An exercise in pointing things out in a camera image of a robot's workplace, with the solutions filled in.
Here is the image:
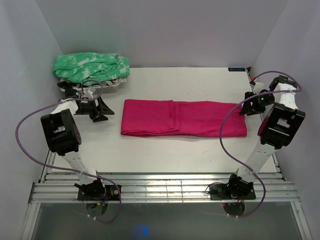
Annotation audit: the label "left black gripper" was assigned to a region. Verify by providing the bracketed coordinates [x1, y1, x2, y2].
[74, 95, 115, 123]

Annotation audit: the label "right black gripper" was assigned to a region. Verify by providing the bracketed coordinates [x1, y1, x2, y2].
[238, 91, 275, 116]

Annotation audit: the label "pink trousers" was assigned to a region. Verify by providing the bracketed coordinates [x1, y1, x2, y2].
[121, 99, 248, 138]

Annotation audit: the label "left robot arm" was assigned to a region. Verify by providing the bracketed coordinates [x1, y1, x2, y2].
[40, 87, 115, 200]

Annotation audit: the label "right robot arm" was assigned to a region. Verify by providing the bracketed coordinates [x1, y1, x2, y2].
[225, 72, 306, 199]

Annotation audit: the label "white plastic basket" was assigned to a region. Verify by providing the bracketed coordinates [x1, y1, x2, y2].
[72, 83, 121, 96]

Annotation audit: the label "blue table label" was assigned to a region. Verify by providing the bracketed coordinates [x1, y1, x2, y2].
[227, 67, 246, 72]

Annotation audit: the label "black white clothes in basket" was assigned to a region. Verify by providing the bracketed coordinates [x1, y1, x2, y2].
[57, 77, 128, 89]

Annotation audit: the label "green white patterned garment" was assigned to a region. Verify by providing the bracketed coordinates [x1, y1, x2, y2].
[52, 52, 130, 85]

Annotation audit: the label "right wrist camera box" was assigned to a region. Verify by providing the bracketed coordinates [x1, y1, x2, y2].
[249, 80, 265, 95]

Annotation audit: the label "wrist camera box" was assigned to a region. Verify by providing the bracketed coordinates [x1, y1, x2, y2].
[249, 80, 265, 95]
[82, 87, 96, 100]

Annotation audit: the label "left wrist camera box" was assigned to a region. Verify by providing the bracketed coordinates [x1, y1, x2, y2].
[82, 87, 96, 100]

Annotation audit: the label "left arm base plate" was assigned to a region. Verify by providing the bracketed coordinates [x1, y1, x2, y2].
[76, 184, 122, 202]

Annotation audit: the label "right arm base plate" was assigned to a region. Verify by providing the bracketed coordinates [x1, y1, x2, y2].
[204, 182, 256, 201]

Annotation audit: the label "aluminium front rail frame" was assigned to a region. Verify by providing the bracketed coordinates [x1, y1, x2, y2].
[19, 96, 313, 240]

